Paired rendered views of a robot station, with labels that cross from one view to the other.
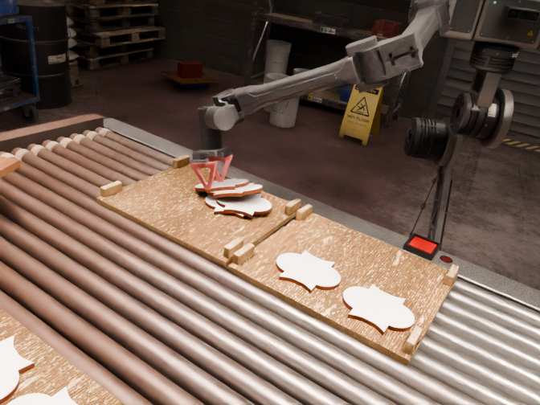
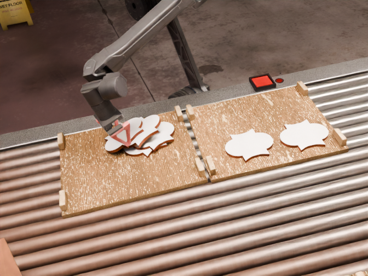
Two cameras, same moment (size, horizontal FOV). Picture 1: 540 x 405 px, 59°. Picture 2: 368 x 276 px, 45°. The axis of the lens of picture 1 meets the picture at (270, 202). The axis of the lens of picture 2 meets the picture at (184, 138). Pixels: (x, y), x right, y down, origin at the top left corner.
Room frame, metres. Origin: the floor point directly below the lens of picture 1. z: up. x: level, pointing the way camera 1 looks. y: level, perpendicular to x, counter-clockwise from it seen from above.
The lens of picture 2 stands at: (0.18, 0.64, 1.83)
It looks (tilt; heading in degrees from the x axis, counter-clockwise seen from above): 40 degrees down; 323
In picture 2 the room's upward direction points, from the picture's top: 8 degrees counter-clockwise
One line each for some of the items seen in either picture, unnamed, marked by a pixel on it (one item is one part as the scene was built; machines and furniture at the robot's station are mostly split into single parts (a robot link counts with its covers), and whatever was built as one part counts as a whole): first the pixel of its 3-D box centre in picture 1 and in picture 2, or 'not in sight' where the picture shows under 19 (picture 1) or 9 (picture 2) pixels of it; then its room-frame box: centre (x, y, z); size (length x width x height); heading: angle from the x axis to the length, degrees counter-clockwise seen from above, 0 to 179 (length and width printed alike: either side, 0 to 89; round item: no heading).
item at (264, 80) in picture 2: (422, 247); (262, 82); (1.07, -0.40, 0.92); 0.06 x 0.06 x 0.01; 60
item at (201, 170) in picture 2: (233, 247); (199, 166); (0.90, 0.07, 0.95); 0.06 x 0.02 x 0.03; 152
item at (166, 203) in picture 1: (202, 205); (127, 158); (1.11, 0.17, 0.93); 0.41 x 0.35 x 0.02; 62
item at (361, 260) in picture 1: (347, 272); (260, 128); (0.90, -0.19, 0.93); 0.41 x 0.35 x 0.02; 60
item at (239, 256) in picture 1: (243, 254); (211, 165); (0.88, 0.04, 0.95); 0.06 x 0.02 x 0.03; 150
